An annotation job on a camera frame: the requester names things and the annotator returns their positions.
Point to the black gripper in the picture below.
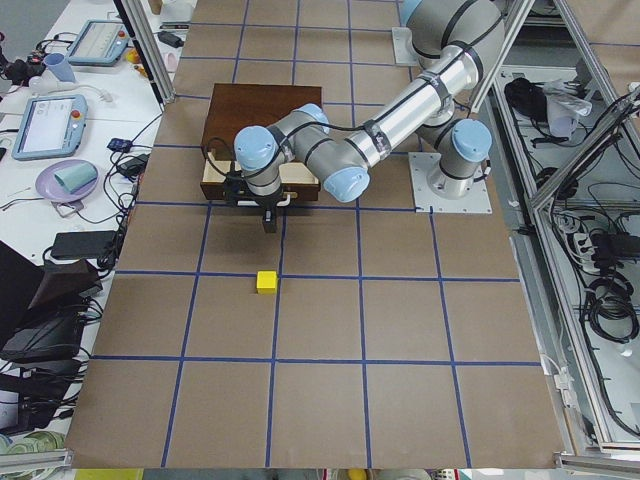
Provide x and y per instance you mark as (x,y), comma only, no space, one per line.
(267,204)

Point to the white drawer handle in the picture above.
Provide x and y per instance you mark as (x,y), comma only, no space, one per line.
(286,200)

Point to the light wooden drawer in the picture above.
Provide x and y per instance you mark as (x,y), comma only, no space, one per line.
(296,179)

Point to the yellow wooden cube block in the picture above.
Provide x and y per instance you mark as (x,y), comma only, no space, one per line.
(266,282)

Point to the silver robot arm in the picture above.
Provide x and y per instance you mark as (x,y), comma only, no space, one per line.
(457,43)

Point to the dark wooden drawer cabinet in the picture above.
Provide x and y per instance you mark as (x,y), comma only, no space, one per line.
(235,106)

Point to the small blue black device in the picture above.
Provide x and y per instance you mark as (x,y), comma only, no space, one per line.
(120,145)

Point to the black power adapter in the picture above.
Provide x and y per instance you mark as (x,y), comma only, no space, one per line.
(82,245)

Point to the teal cup on plate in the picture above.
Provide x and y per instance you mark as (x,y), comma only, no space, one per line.
(74,177)

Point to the purple plate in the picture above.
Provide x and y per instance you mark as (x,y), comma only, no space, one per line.
(47,186)

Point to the lower teach pendant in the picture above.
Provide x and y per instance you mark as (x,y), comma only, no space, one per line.
(51,127)

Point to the teach pendant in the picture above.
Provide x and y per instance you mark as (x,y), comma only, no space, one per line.
(51,127)
(100,43)

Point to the upper teach pendant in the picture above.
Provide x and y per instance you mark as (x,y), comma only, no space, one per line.
(100,43)

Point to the light blue plastic cup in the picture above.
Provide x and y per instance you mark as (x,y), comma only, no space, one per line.
(58,64)

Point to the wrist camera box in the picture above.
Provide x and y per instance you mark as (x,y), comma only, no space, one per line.
(234,188)

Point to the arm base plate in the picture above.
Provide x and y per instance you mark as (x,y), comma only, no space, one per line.
(404,53)
(434,192)

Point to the aluminium frame post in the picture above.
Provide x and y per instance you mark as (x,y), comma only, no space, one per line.
(137,25)

